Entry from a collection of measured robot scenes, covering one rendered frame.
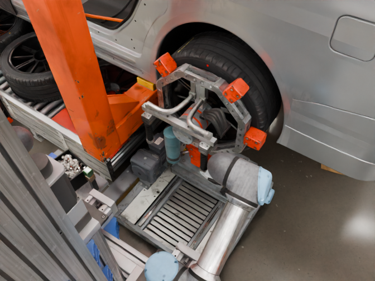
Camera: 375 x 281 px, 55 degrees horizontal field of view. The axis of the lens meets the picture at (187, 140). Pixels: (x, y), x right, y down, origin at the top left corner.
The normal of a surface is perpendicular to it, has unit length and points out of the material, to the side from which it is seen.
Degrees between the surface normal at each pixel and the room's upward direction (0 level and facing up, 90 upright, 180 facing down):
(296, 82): 90
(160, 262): 7
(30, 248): 90
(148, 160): 0
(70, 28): 90
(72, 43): 90
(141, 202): 0
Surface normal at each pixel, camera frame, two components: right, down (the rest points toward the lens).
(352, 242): -0.02, -0.62
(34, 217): 0.84, 0.41
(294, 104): -0.57, 0.65
